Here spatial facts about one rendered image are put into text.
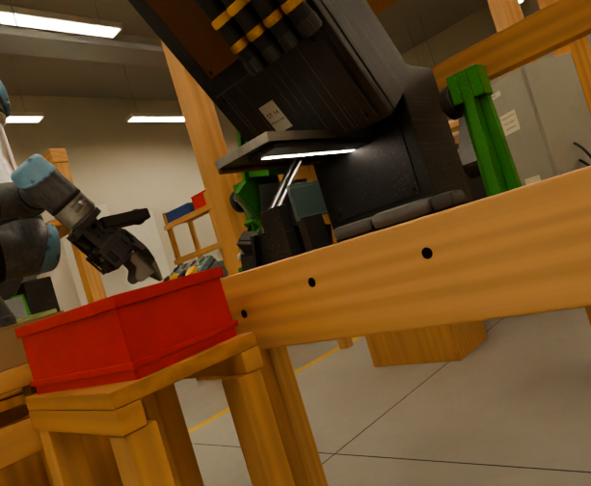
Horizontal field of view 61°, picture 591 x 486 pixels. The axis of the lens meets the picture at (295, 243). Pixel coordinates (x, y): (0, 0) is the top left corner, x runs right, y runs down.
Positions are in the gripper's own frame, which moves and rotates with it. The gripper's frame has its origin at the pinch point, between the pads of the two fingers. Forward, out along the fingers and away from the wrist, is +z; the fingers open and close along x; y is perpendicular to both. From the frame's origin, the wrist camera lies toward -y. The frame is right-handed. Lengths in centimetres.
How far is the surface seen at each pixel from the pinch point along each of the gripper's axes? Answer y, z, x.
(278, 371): -25, 71, -41
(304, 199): -16.9, 5.1, 33.7
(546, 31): -72, 17, 73
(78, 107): -497, -75, -695
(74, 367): 32.0, -8.0, 19.9
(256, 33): -26, -25, 43
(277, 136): -15.5, -9.6, 40.2
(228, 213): -59, 20, -41
